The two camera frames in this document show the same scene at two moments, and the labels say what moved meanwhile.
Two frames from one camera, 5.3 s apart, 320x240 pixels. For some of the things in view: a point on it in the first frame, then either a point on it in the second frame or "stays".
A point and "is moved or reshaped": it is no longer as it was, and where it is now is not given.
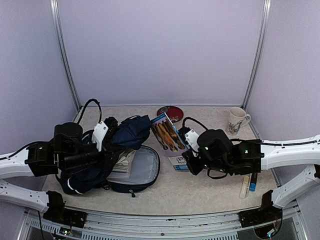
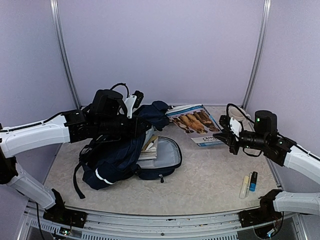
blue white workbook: [171, 142] to [195, 121]
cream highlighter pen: [242, 194] stays
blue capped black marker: [252, 185] stays
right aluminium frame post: [265, 17] stays
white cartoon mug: [238, 118] stays
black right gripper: [194, 169] to [230, 140]
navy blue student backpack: [133, 133] is moved or reshaped
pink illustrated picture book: [125, 161] to [149, 150]
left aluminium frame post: [60, 41] stays
